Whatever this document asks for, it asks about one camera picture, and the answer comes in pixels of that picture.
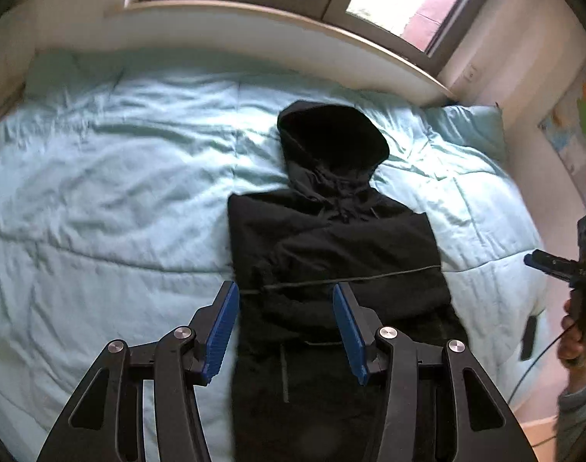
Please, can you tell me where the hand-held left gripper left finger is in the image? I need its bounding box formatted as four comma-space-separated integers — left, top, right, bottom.
37, 281, 240, 462

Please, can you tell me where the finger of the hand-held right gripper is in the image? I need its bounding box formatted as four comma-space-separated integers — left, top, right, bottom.
523, 249, 579, 284

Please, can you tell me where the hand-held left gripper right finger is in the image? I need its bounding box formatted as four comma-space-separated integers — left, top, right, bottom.
332, 282, 540, 462

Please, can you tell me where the black hooded jacket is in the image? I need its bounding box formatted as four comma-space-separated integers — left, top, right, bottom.
226, 100, 472, 462

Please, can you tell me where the person's right forearm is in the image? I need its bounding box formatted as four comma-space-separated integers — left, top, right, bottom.
555, 368, 586, 462

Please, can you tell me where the person's right hand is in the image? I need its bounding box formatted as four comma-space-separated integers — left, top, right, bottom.
558, 298, 586, 371

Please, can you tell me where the light blue pillow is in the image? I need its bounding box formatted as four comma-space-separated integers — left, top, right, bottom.
424, 104, 509, 165

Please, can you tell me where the light blue duvet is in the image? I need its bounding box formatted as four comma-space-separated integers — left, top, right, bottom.
0, 48, 551, 462

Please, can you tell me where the white curved window sill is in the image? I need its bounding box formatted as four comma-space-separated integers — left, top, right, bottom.
104, 0, 463, 107

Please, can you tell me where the black strap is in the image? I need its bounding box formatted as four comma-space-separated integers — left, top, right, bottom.
520, 316, 539, 363

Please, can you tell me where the black cable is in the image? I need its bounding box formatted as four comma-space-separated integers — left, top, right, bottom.
508, 320, 578, 412

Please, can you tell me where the colourful wall poster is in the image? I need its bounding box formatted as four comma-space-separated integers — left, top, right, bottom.
538, 60, 586, 215

